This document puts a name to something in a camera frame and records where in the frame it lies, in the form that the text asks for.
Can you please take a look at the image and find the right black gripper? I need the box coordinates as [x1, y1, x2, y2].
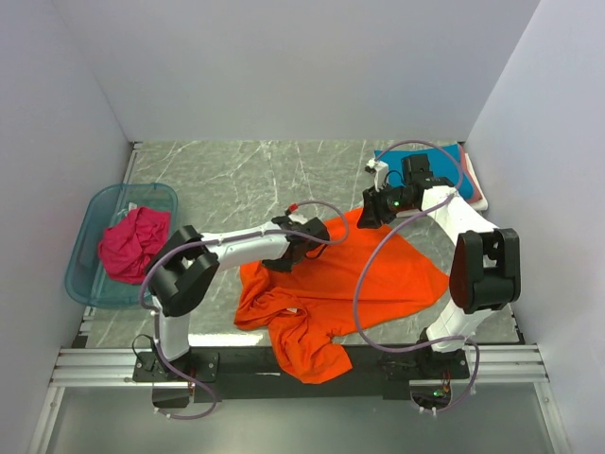
[357, 181, 416, 229]

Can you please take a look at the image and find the orange t shirt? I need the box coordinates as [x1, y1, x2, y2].
[234, 209, 448, 385]

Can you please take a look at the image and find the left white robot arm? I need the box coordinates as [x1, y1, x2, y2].
[140, 214, 330, 380]

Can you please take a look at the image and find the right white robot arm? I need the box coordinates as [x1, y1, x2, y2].
[357, 154, 521, 377]

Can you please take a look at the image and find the blue folded t shirt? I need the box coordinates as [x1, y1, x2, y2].
[379, 143, 473, 200]

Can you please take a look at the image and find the pink folded t shirt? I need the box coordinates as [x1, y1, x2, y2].
[458, 145, 483, 203]

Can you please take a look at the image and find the magenta crumpled t shirt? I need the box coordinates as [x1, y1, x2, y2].
[97, 206, 172, 285]

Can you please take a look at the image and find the teal plastic bin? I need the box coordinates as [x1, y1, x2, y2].
[64, 183, 179, 310]

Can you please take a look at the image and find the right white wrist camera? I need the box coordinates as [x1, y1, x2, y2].
[365, 158, 389, 192]

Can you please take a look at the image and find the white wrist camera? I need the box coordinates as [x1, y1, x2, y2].
[365, 158, 389, 192]
[285, 203, 308, 224]

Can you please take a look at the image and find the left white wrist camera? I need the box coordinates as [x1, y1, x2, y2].
[285, 203, 308, 224]

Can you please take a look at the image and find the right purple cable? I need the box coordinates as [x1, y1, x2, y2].
[352, 139, 481, 415]

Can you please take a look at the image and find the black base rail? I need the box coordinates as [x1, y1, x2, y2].
[131, 343, 472, 404]

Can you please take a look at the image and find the aluminium frame rail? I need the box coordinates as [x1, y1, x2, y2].
[50, 344, 549, 388]

